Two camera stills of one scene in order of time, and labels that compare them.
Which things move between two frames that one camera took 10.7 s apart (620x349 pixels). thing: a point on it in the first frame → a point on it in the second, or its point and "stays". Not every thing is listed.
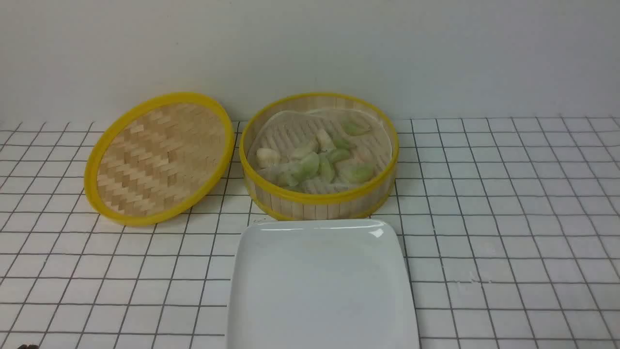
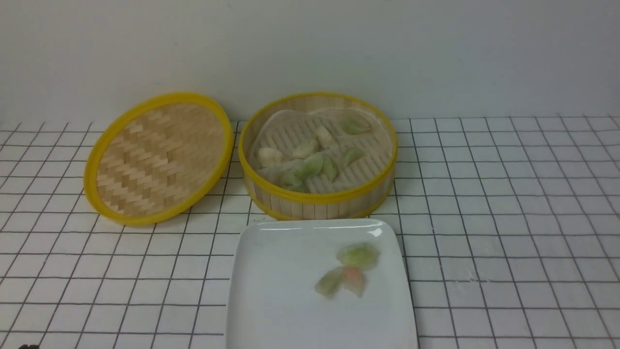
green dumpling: [357, 172] → [362, 255]
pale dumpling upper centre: [325, 143] stays
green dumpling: [338, 154] → [328, 284]
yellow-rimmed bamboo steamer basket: [319, 157] stays
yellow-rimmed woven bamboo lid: [157, 157] stays
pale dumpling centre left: [304, 150] stays
